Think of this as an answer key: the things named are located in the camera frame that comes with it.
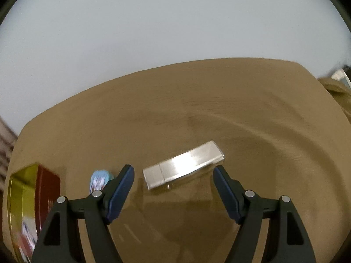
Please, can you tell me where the teal small tape measure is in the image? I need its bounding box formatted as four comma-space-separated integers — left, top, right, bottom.
89, 170, 114, 194

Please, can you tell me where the gold toffee tin box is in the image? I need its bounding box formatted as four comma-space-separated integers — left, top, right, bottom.
7, 163, 60, 262

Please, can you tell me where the silver metallic rectangular case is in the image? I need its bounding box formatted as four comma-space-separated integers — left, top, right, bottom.
143, 141, 225, 190

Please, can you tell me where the brown tablecloth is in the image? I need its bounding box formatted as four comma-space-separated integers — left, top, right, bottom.
8, 59, 350, 262

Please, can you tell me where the patterned beige curtain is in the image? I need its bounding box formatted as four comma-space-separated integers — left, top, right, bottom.
0, 119, 18, 193

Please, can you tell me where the olive fabric bag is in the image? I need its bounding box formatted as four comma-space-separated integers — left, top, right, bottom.
318, 65, 351, 121

